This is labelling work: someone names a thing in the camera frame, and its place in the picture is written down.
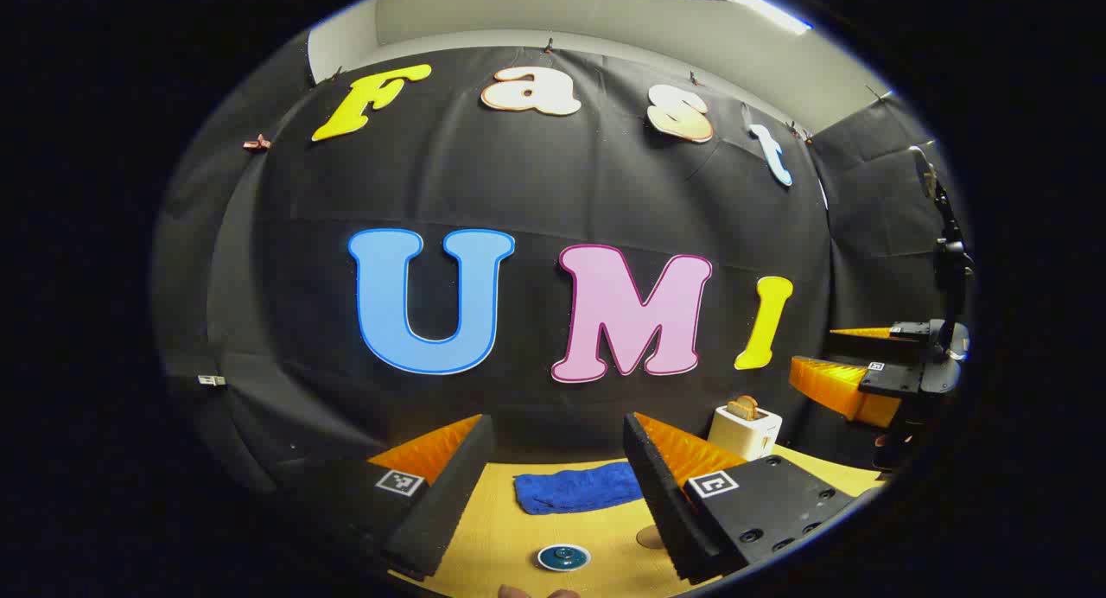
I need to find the white toaster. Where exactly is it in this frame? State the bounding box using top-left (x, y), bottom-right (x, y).
top-left (709, 404), bottom-right (784, 461)

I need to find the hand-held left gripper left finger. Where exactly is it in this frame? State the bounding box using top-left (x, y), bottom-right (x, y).
top-left (276, 414), bottom-right (496, 582)

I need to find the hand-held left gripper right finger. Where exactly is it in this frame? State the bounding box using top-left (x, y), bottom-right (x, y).
top-left (622, 411), bottom-right (865, 583)

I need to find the black backdrop cloth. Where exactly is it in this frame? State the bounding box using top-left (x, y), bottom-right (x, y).
top-left (156, 45), bottom-right (977, 495)

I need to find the white teacup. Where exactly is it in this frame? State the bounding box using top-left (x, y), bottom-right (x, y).
top-left (537, 544), bottom-right (592, 573)

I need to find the blue towel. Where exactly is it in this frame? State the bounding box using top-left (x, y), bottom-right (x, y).
top-left (513, 461), bottom-right (645, 516)

